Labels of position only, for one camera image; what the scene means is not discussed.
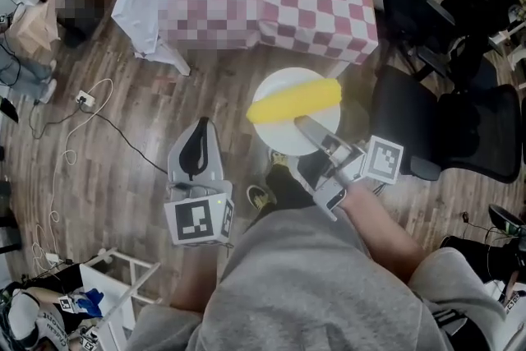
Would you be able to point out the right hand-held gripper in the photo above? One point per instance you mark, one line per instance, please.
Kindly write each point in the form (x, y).
(384, 160)

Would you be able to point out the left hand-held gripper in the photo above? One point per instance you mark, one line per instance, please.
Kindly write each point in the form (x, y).
(197, 220)

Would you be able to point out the white round plate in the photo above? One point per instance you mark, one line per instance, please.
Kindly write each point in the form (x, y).
(283, 135)

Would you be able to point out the person's right forearm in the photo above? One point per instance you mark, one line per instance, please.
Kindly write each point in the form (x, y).
(378, 226)

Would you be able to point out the person's yellow black sneaker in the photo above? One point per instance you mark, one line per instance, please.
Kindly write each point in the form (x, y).
(278, 157)
(259, 197)

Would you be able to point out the person's black trouser leg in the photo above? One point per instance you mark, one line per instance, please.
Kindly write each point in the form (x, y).
(285, 189)

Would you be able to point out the white power strip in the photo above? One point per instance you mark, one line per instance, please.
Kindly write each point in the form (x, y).
(85, 96)

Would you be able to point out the black mesh office chair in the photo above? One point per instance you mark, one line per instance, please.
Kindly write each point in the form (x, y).
(415, 16)
(464, 131)
(481, 12)

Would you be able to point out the white metal rack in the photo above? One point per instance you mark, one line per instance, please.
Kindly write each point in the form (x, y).
(119, 292)

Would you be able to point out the person's gray sweatshirt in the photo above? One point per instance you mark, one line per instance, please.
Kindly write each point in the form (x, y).
(312, 292)

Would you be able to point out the blue cloth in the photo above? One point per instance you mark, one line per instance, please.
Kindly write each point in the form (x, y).
(90, 300)

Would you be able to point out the brown paper bag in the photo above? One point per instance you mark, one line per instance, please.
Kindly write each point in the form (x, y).
(35, 33)

